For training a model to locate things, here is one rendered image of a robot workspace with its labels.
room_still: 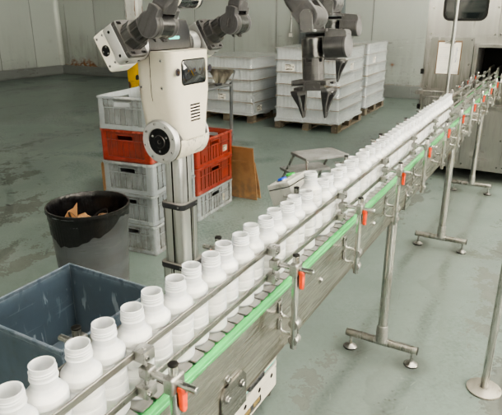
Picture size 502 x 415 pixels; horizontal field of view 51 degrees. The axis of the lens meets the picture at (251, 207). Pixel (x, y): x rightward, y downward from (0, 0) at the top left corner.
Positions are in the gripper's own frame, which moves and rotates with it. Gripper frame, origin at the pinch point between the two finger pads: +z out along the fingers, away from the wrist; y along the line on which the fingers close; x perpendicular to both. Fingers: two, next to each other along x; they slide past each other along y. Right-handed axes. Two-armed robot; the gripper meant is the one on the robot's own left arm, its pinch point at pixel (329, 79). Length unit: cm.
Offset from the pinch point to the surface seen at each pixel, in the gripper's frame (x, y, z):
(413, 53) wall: -940, 187, 56
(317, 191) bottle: 49, -17, 24
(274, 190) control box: 35.3, 3.3, 31.1
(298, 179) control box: 28.4, -1.8, 28.5
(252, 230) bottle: 83, -15, 24
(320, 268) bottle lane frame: 53, -20, 46
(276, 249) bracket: 81, -20, 28
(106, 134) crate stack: -84, 192, 55
